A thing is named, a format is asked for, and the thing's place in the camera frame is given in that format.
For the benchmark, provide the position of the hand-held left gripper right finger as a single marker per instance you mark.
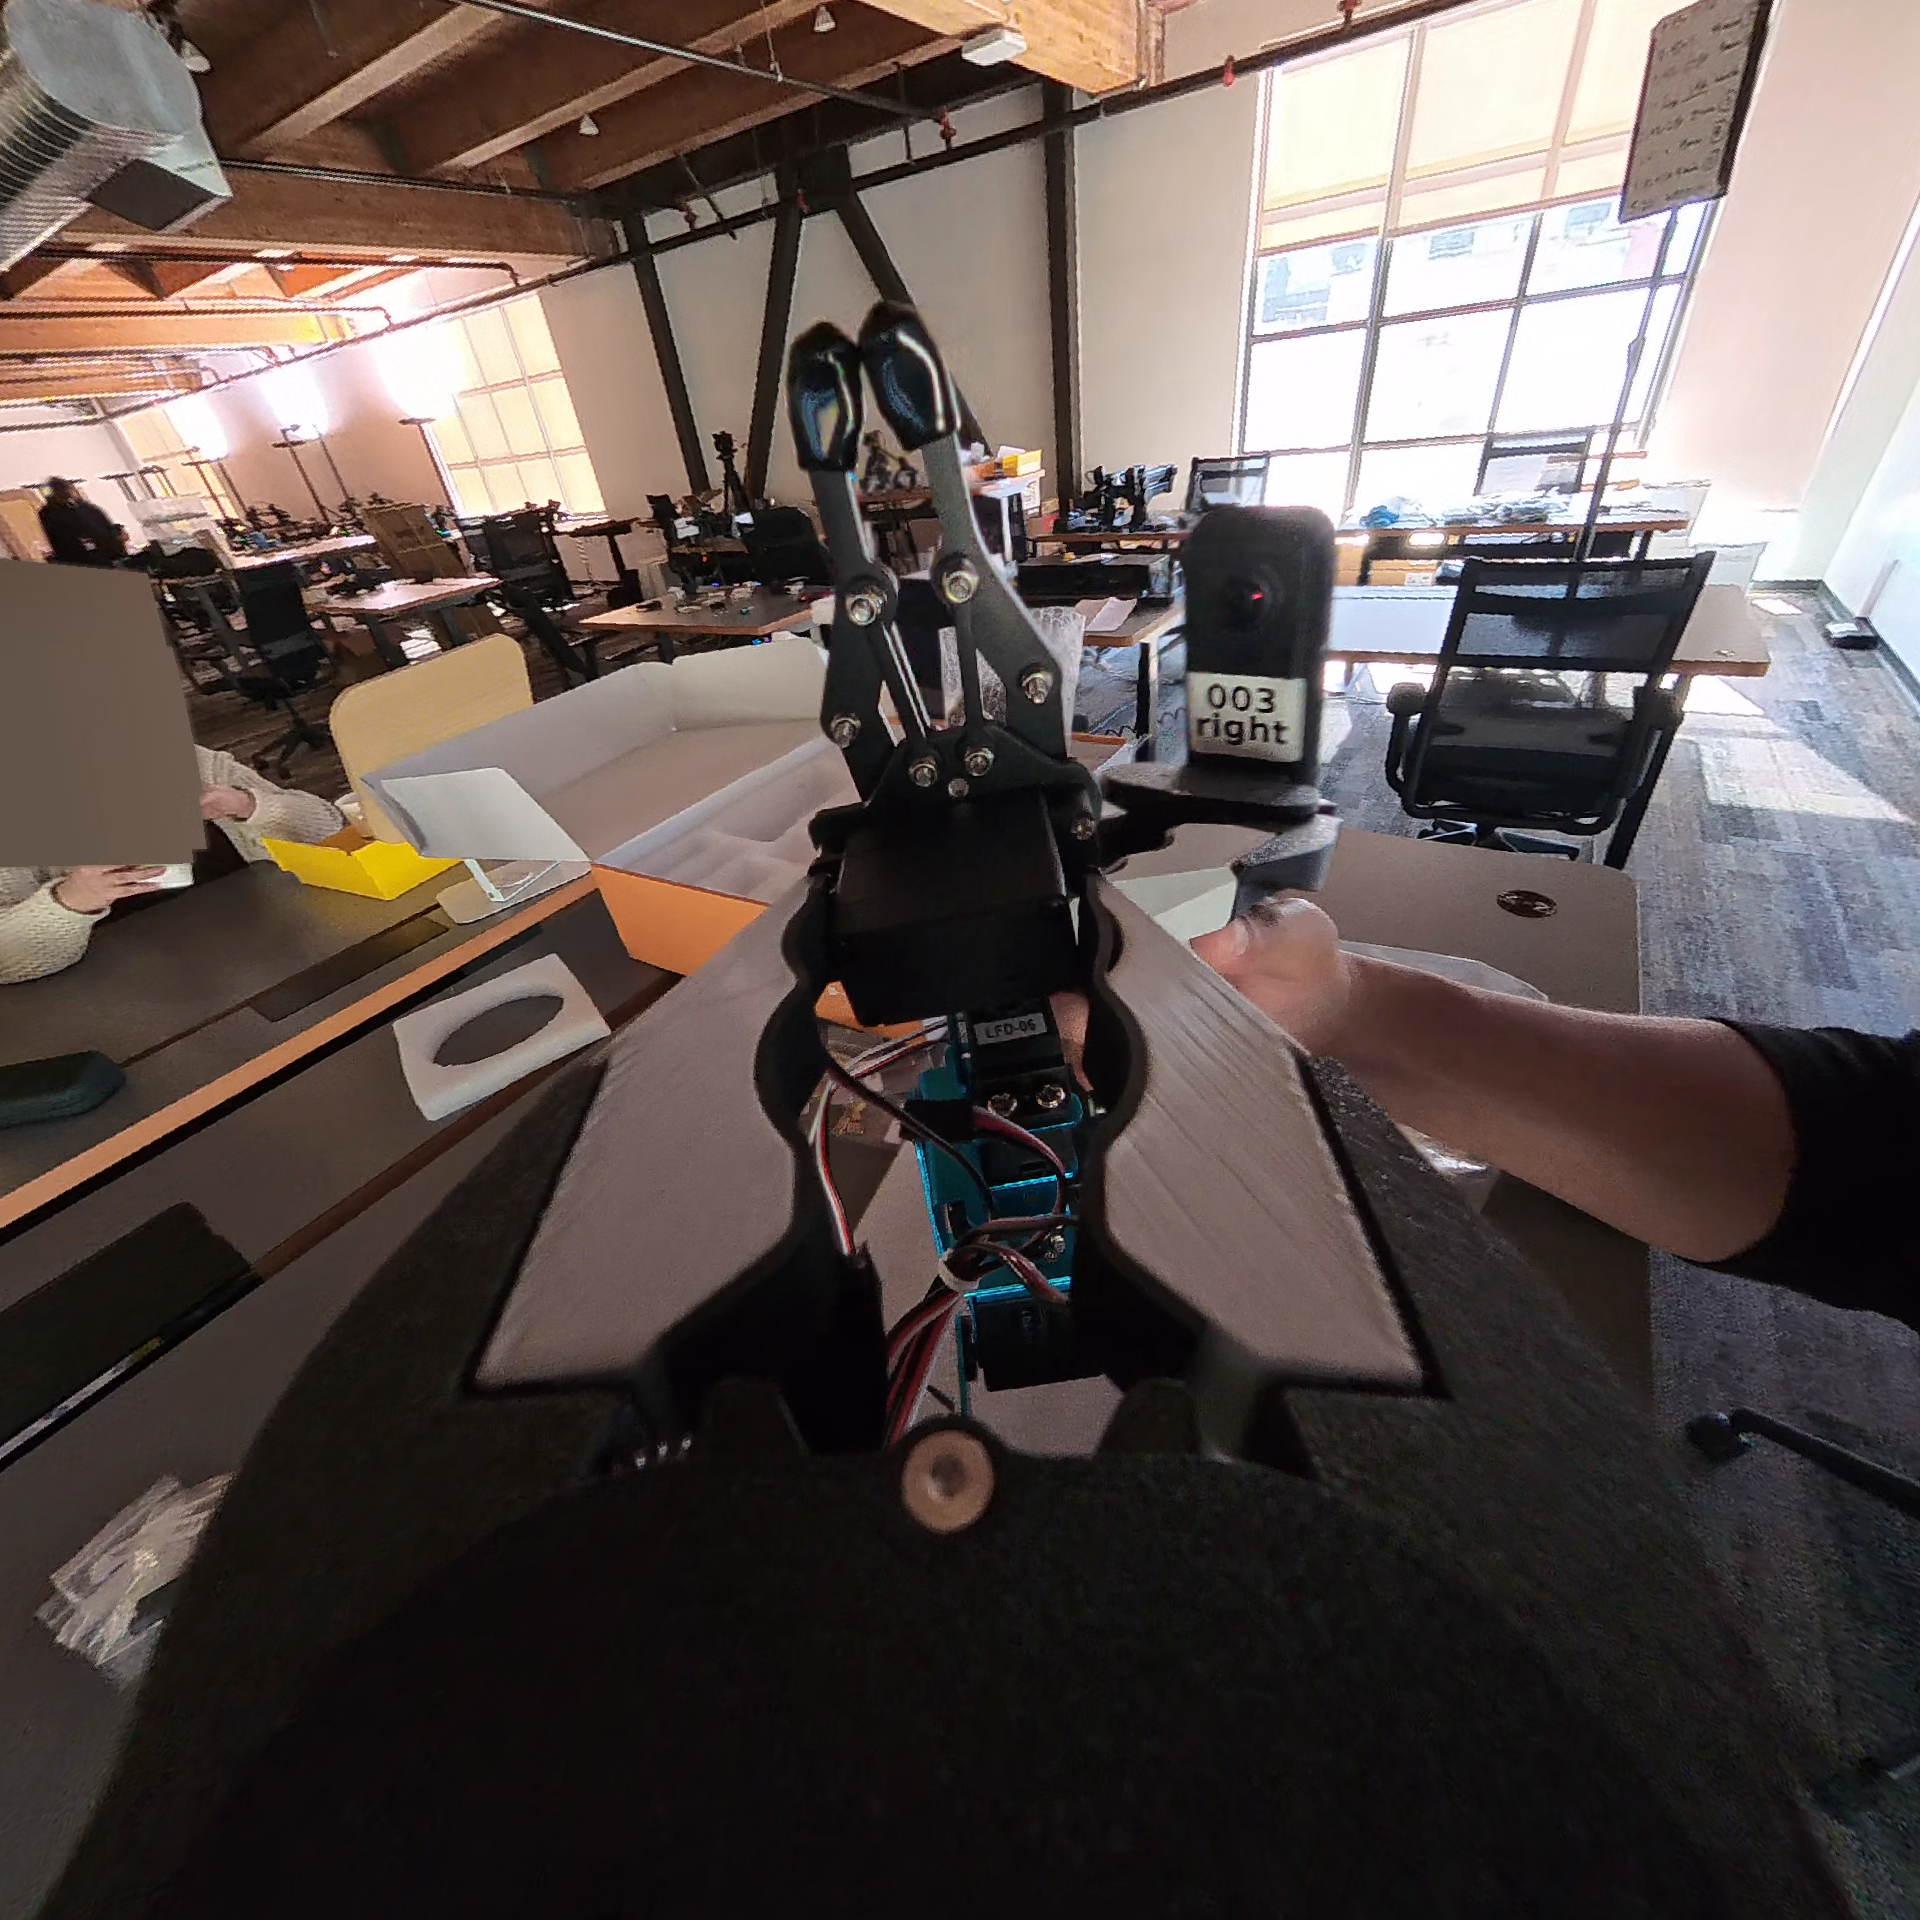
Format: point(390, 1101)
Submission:
point(1247, 1188)

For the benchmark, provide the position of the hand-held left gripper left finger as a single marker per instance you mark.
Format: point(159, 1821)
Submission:
point(645, 1200)

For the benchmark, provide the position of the black toy robot claw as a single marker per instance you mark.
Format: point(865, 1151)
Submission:
point(948, 780)

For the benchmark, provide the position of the person's right forearm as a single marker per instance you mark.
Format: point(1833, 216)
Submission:
point(1562, 1095)

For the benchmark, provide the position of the dark grey desk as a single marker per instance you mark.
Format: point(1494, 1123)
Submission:
point(1562, 901)

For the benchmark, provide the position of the brown wooden desk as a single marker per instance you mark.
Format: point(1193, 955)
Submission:
point(181, 1021)

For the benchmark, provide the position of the black desk panel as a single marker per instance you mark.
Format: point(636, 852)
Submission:
point(105, 1323)

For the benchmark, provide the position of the person's right hand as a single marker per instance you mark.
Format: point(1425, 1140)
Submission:
point(1285, 967)

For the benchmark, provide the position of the grey office table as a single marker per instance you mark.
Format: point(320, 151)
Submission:
point(1412, 624)

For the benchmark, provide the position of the white foam packing piece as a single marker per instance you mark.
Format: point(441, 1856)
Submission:
point(452, 1081)

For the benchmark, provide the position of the black mesh office chair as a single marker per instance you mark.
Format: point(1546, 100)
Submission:
point(1546, 676)

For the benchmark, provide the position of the bright paned window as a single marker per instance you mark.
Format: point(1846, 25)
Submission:
point(1441, 271)

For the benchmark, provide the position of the yellow box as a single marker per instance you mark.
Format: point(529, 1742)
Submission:
point(354, 871)

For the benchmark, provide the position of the white parts box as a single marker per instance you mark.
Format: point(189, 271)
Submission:
point(645, 750)

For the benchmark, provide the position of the yellow chair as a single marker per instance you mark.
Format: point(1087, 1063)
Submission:
point(422, 708)

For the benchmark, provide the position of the pile of small parts bags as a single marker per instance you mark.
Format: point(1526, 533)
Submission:
point(122, 1575)

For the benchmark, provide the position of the hanging grey sign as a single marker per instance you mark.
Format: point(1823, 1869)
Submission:
point(1697, 105)

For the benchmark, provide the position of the silver ventilation duct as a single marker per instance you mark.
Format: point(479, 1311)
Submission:
point(93, 123)

